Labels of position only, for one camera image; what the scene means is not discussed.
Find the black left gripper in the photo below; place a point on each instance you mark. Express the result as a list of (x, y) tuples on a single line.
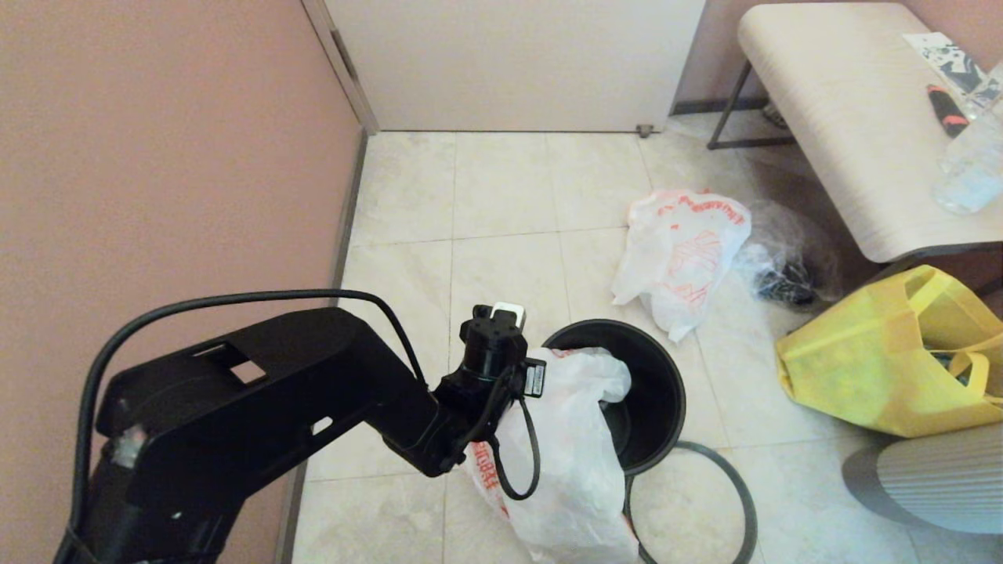
[(486, 392)]

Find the white plastic bag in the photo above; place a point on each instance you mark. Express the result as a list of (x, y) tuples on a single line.
[(564, 454)]

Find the white red-print trash bag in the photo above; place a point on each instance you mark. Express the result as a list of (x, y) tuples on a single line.
[(682, 251)]

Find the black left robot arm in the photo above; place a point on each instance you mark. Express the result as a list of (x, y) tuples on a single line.
[(258, 399)]

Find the black ribbed trash can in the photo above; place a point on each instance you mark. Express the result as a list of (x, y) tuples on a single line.
[(658, 376)]

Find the clear bag with black items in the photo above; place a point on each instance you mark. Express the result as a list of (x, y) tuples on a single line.
[(791, 270)]

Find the yellow fabric tote bag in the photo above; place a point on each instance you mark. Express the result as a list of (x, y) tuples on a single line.
[(862, 368)]

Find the white door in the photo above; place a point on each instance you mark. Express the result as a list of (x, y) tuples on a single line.
[(517, 63)]

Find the beige bench with metal legs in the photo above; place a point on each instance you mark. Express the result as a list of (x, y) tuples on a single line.
[(846, 117)]

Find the pale ribbed bin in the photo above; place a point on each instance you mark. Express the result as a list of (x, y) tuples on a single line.
[(940, 478)]

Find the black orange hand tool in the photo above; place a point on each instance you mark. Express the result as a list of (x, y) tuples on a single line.
[(948, 113)]

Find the clear plastic water bottle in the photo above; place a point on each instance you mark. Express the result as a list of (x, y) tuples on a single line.
[(975, 164)]

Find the black white printed leaflet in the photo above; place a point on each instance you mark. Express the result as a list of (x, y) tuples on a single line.
[(944, 59)]

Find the black cylindrical left wrist camera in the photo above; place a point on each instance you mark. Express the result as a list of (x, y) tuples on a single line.
[(490, 341)]

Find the grey wall baseboard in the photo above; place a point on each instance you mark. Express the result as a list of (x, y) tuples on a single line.
[(349, 219)]

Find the grey door frame strip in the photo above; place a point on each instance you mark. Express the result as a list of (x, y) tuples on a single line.
[(345, 70)]

